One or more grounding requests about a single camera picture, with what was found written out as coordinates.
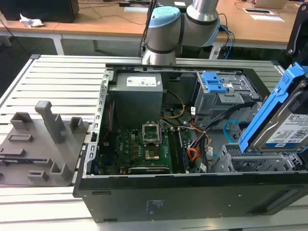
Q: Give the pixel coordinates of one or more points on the black box on desk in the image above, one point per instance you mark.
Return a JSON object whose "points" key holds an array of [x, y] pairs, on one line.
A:
{"points": [[41, 10]]}

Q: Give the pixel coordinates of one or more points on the metal disk bay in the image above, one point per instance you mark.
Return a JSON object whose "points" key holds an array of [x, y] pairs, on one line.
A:
{"points": [[252, 161]]}

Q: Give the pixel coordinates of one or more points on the metal drive cage blue latch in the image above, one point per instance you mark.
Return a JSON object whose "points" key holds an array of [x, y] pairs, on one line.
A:
{"points": [[216, 96]]}

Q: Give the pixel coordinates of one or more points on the white paper sheet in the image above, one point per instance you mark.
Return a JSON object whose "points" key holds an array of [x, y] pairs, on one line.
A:
{"points": [[267, 17]]}

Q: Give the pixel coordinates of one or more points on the hard disk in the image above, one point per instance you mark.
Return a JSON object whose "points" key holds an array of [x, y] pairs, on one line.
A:
{"points": [[276, 120]]}

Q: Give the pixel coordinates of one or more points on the crumpled white paper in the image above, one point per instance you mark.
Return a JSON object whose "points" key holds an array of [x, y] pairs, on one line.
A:
{"points": [[30, 21]]}

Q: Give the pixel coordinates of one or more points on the grey parts rack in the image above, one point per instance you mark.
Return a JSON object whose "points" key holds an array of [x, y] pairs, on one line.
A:
{"points": [[38, 149]]}

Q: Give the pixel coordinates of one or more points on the black RAM slot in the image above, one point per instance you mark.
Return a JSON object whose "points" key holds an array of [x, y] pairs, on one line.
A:
{"points": [[175, 149]]}

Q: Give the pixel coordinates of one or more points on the wooden desk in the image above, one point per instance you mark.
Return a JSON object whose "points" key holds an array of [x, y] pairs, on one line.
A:
{"points": [[108, 21]]}

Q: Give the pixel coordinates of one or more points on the black open PC case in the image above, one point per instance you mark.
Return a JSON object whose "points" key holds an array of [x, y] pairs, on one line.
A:
{"points": [[183, 192]]}

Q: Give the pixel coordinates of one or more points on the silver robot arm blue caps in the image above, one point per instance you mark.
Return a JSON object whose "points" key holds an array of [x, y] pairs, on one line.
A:
{"points": [[166, 29]]}

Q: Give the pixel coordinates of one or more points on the green motherboard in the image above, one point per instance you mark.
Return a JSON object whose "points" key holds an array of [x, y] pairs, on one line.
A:
{"points": [[139, 151]]}

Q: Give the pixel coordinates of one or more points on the grey power supply unit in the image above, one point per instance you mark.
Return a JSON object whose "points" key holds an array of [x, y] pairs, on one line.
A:
{"points": [[137, 96]]}

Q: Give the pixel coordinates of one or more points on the CPU socket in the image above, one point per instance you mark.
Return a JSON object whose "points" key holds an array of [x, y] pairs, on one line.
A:
{"points": [[152, 154]]}

